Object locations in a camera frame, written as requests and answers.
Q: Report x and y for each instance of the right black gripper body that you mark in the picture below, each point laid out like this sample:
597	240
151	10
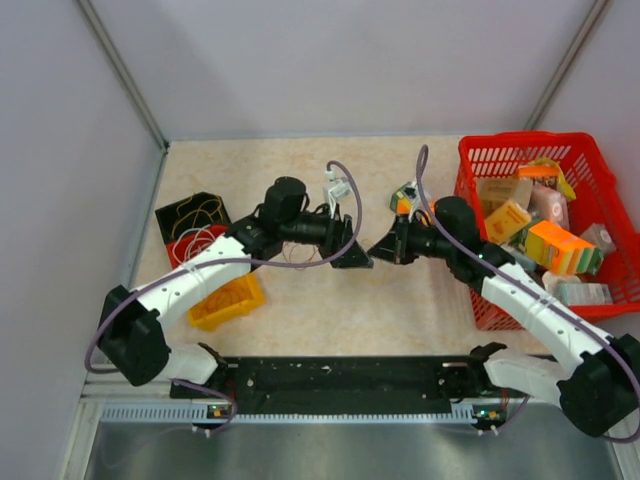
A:
414	240

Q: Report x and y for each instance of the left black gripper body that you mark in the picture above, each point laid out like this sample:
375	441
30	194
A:
318	230

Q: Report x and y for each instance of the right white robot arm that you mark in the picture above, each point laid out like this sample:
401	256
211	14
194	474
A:
593	377

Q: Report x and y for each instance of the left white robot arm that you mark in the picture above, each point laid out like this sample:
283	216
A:
134	323

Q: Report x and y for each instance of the orange sponge pack on table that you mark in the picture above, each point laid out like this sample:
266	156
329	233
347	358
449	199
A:
420	215

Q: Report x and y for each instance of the brown cardboard box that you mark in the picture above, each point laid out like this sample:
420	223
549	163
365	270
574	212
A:
494	192

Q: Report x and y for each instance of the yellow sponge pack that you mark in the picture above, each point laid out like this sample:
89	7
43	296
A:
506	221

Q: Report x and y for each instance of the yellow plastic bin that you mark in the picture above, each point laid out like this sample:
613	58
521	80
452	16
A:
235	299

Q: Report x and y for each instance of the black plastic bin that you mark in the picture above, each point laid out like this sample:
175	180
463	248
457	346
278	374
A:
197	210

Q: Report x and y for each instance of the red plastic bin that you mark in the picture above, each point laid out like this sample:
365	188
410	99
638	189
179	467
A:
190	243

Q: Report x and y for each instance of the pink packet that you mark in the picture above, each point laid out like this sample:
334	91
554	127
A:
550	205

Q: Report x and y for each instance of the yellow bag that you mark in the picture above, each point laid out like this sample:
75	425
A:
559	184

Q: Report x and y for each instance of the white wrapped packet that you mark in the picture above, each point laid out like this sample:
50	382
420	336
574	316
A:
572	291

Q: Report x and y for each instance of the grey small box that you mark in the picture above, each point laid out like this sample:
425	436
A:
598	235

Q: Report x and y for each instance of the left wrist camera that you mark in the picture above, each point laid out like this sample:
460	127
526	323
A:
336	189

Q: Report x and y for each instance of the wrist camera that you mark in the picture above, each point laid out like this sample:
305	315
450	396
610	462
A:
410	202
336	189

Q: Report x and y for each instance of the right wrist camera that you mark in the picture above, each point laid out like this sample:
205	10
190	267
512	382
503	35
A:
410	202

